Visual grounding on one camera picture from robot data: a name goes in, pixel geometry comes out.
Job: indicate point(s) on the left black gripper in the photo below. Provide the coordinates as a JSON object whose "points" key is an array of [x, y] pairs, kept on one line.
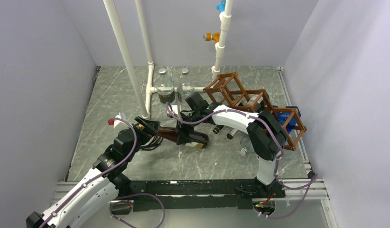
{"points": [[153, 125]]}

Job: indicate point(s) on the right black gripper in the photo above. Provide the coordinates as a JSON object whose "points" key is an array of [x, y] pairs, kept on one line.
{"points": [[183, 137]]}

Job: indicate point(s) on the dark red wine bottle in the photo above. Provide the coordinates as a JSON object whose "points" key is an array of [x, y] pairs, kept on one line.
{"points": [[200, 140]]}

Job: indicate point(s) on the clear glass bottle silver cap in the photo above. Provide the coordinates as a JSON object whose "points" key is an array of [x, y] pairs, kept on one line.
{"points": [[185, 87]]}

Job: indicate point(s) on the clear glass bottle white cap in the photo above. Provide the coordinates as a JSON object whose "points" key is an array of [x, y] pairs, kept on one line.
{"points": [[165, 87]]}

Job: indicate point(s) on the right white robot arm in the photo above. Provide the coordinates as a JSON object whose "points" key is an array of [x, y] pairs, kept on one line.
{"points": [[219, 114]]}

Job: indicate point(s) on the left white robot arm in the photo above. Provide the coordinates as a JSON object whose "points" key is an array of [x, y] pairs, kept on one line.
{"points": [[104, 182]]}

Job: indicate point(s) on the small clear bottle black cap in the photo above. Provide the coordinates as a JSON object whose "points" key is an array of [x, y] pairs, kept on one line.
{"points": [[217, 129]]}

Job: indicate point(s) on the brown wooden wine rack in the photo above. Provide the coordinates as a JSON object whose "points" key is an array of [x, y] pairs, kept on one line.
{"points": [[237, 97]]}

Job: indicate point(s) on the blue label clear bottle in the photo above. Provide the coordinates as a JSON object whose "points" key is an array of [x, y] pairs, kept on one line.
{"points": [[286, 116]]}

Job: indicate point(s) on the orange pipe valve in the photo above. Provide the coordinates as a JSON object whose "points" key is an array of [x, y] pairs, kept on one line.
{"points": [[212, 37]]}

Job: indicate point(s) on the blue pipe valve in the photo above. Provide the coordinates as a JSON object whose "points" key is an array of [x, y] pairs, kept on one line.
{"points": [[221, 6]]}

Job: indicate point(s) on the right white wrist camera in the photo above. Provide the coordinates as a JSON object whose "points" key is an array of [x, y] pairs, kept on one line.
{"points": [[173, 110]]}

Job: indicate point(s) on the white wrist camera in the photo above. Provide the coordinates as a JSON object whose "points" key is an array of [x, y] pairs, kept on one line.
{"points": [[173, 110], [115, 122]]}

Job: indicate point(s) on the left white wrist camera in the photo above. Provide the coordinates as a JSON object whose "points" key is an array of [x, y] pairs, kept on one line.
{"points": [[115, 122]]}

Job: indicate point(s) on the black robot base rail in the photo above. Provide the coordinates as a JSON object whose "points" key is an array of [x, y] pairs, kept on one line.
{"points": [[196, 194]]}

